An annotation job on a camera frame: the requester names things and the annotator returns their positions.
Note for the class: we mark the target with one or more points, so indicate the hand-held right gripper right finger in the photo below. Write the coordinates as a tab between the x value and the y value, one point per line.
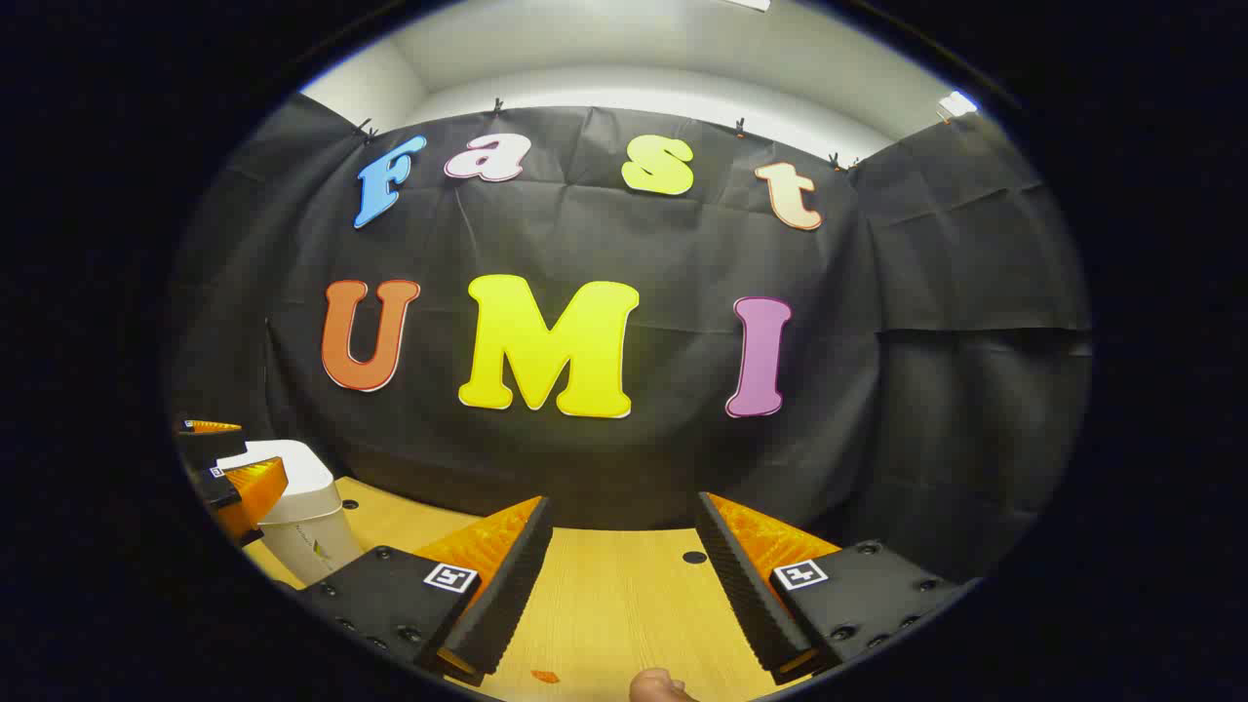
741	585

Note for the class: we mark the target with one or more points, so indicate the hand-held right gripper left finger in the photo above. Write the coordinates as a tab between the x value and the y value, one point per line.
507	585

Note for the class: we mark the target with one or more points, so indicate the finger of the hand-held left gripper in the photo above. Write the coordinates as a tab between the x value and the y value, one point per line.
255	487
210	426

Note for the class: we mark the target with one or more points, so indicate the white garbage bin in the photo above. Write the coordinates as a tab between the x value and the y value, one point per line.
302	526

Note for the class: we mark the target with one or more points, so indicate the wooden desktop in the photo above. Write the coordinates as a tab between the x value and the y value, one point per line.
624	604

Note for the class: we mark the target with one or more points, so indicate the black backdrop cloth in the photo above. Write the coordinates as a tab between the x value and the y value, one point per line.
877	390

